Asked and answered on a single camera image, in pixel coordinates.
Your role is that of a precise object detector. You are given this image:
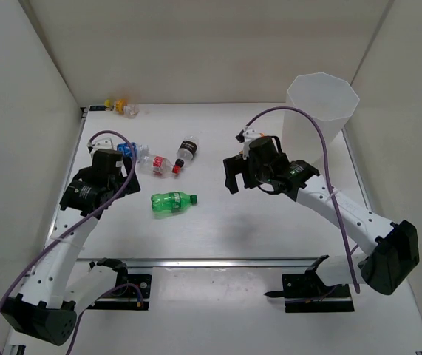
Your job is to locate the blue label plastic bottle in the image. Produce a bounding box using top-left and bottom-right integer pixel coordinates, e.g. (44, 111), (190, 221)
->
(117, 142), (149, 162)

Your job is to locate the yellow cap clear bottle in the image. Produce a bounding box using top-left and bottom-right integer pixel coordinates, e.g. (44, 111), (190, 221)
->
(104, 98), (139, 118)

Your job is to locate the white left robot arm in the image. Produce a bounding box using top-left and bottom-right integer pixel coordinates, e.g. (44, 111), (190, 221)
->
(0, 149), (140, 345)

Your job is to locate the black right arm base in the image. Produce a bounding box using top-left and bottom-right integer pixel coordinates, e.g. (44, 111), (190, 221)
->
(264, 255), (355, 314)

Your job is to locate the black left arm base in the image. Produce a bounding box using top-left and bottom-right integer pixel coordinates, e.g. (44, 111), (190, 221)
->
(87, 258), (152, 311)

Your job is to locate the white octagonal plastic bin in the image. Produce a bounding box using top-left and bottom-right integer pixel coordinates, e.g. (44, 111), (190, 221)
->
(281, 72), (359, 163)

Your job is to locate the black label clear bottle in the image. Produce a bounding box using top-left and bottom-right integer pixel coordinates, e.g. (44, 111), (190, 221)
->
(175, 135), (199, 168)

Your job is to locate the red label clear bottle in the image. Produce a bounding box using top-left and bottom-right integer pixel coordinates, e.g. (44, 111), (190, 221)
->
(139, 155), (181, 178)

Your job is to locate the green plastic bottle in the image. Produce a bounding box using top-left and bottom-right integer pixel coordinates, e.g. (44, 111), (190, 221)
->
(151, 192), (198, 217)

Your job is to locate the dark label sticker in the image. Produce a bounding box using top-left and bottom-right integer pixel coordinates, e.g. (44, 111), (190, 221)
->
(89, 105), (111, 112)

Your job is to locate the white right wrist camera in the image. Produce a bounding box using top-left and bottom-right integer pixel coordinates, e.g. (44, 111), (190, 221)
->
(236, 126), (265, 149)

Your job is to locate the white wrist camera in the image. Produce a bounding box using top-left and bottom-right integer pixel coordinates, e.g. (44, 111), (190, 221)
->
(236, 126), (265, 149)
(87, 136), (115, 154)

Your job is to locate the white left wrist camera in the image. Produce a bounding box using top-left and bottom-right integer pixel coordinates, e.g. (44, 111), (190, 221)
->
(87, 136), (115, 154)

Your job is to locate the silver aluminium front rail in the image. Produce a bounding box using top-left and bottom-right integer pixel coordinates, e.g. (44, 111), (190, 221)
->
(77, 257), (363, 270)

